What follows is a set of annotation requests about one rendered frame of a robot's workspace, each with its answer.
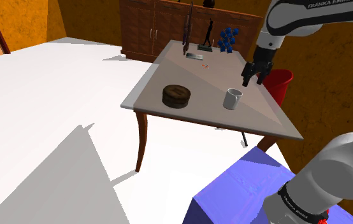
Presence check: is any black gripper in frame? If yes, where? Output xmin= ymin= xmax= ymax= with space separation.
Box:
xmin=241 ymin=45 xmax=277 ymax=88

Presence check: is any red bucket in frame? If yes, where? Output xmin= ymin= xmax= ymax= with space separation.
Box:
xmin=256 ymin=69 xmax=294 ymax=108

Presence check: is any white mug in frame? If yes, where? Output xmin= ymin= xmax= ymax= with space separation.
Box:
xmin=222 ymin=88 xmax=243 ymax=111

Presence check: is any blue cluster sculpture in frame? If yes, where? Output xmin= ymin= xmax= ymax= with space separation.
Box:
xmin=217 ymin=27 xmax=240 ymax=54

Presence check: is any wooden table with grey top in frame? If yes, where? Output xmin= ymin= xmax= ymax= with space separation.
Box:
xmin=120 ymin=39 xmax=305 ymax=173

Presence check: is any black human figure statue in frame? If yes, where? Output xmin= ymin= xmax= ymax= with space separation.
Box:
xmin=197 ymin=18 xmax=214 ymax=53

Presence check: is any tall dark purple sculpture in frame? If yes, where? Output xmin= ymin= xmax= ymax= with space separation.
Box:
xmin=182 ymin=1 xmax=205 ymax=60

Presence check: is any round dark brown box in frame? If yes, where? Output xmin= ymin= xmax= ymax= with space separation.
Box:
xmin=161 ymin=84 xmax=192 ymax=109

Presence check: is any brown wooden sideboard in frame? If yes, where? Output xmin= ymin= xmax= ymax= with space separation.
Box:
xmin=119 ymin=0 xmax=264 ymax=64

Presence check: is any blue robot stand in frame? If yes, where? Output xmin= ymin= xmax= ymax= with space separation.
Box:
xmin=182 ymin=146 xmax=353 ymax=224

